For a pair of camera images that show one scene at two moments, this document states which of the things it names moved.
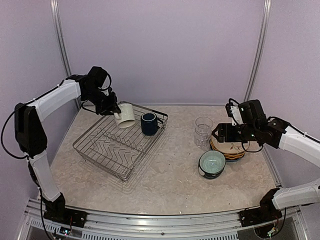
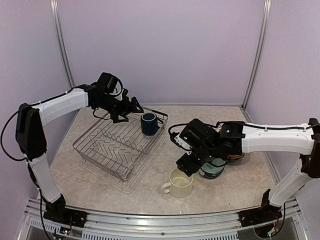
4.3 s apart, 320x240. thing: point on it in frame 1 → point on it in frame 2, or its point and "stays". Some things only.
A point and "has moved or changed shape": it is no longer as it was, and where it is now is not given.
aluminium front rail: x=103 y=226 stays
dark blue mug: x=150 y=123 stays
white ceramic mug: x=126 y=118 has moved or changed shape
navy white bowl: x=211 y=166 stays
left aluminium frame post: x=56 y=13 stays
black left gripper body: x=103 y=104 → x=116 y=107
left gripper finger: x=116 y=108 → x=135 y=104
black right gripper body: x=225 y=130 → x=185 y=164
